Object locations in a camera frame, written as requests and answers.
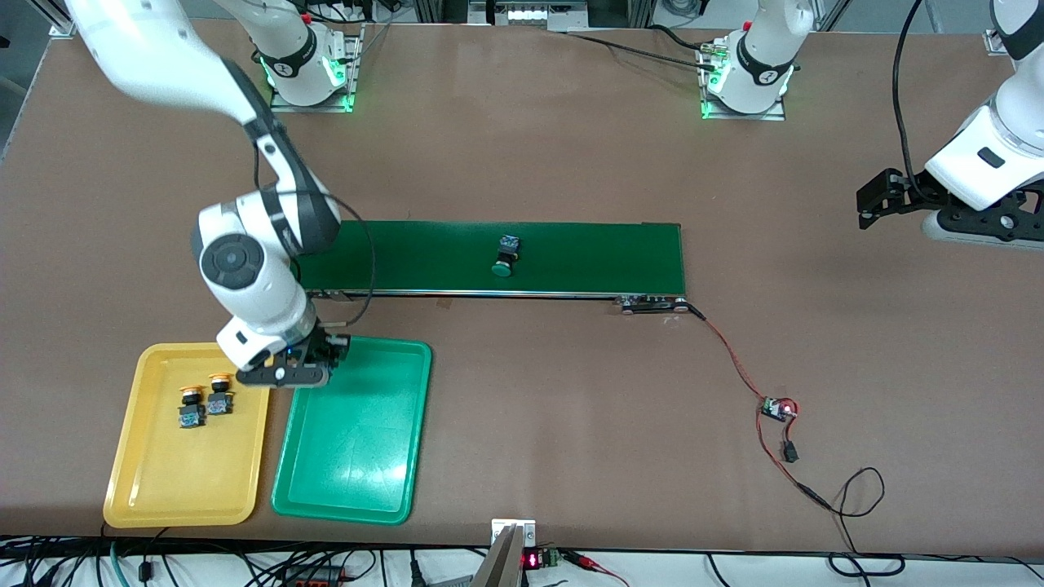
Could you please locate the yellow push button switch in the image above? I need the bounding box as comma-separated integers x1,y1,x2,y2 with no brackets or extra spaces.
178,383,208,430
206,373,237,416

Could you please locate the green push button switch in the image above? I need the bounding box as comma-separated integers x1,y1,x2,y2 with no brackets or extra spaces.
491,234,523,278

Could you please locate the green plastic tray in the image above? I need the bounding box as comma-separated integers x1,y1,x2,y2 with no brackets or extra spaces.
271,333,433,525

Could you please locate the yellow plastic tray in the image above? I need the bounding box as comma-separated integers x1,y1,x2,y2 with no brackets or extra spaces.
103,342,275,528

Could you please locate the red black power strip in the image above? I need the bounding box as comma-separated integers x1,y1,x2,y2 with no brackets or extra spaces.
281,567,343,587

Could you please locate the green conveyor belt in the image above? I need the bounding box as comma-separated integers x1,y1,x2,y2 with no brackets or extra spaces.
294,220,690,315

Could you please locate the red clip lead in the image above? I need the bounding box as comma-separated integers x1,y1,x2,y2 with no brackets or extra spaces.
563,550,629,587

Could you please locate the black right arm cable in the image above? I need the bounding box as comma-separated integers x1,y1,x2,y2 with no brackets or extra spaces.
253,139,378,329

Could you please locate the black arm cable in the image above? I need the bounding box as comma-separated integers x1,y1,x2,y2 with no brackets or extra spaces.
893,0,931,201
253,139,378,329

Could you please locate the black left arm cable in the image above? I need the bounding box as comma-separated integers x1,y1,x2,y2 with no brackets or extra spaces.
893,0,931,201

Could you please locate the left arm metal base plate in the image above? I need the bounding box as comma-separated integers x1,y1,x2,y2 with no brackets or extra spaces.
697,41,788,121

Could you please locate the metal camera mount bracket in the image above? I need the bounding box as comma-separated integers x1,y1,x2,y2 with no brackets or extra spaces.
469,519,537,587

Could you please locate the thin black looped cable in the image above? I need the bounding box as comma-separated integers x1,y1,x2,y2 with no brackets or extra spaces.
803,466,906,576

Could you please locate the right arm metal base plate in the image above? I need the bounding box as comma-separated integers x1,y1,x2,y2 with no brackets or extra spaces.
269,24,364,113

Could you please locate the black cable on table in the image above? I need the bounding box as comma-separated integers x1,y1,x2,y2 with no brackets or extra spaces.
563,31,719,70

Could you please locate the aluminium frame with light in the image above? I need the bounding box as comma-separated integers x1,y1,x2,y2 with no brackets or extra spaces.
412,0,653,33

